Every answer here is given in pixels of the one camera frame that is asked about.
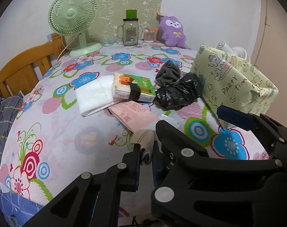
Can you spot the green desk fan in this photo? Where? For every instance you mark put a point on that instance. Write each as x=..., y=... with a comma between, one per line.
x=73, y=17

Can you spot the white standing fan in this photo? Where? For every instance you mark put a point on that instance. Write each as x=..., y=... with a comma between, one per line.
x=236, y=51

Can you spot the grey drawstring pouch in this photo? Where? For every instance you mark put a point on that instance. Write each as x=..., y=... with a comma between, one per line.
x=168, y=74

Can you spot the floral tablecloth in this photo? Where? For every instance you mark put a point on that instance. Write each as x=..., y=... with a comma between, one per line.
x=50, y=143

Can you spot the purple bunny plush toy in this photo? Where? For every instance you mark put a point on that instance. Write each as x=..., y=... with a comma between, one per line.
x=172, y=32

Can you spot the cotton swab jar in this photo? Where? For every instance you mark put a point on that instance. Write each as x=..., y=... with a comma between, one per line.
x=150, y=35

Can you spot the glass mason jar mug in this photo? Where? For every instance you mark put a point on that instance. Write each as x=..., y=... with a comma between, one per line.
x=128, y=32

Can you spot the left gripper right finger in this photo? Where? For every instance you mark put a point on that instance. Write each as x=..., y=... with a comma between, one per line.
x=159, y=165

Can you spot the green patterned cardboard panel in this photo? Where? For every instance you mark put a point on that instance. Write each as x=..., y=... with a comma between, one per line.
x=111, y=14

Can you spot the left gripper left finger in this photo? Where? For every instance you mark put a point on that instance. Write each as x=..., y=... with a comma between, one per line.
x=92, y=200

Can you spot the white pad pack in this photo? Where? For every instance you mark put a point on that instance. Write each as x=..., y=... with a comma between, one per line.
x=96, y=95

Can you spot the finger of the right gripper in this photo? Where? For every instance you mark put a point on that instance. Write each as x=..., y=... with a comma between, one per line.
x=186, y=151
x=271, y=134

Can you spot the beige door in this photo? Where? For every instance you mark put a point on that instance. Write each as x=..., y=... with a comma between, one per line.
x=270, y=54

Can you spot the pink printed packet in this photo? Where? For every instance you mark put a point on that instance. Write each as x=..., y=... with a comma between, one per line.
x=133, y=115

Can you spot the yellow cartoon storage box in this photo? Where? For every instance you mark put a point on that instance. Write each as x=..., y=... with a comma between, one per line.
x=233, y=82

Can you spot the grey plaid blanket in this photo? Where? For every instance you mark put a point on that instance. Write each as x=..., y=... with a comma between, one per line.
x=9, y=108

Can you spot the green orange tissue pack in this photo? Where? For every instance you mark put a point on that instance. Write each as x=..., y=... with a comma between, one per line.
x=133, y=87

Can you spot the black plastic bag bundle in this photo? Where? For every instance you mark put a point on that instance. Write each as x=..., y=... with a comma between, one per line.
x=180, y=94

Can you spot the white bag with beige band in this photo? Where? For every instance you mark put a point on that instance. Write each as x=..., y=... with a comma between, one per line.
x=145, y=138

